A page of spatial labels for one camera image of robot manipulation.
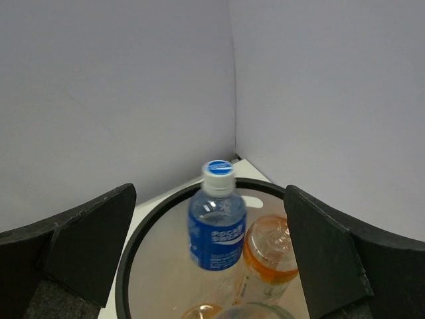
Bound tall orange label clear bottle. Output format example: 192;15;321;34
235;215;298;304

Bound Pepsi blue label clear bottle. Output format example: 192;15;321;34
214;302;294;319

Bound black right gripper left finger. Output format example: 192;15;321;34
1;183;136;318

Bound Pocari Sweat blue label bottle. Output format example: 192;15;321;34
187;160;247;271

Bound small orange juice bottle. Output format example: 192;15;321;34
181;304;222;319

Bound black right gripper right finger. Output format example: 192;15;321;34
284;185;424;318

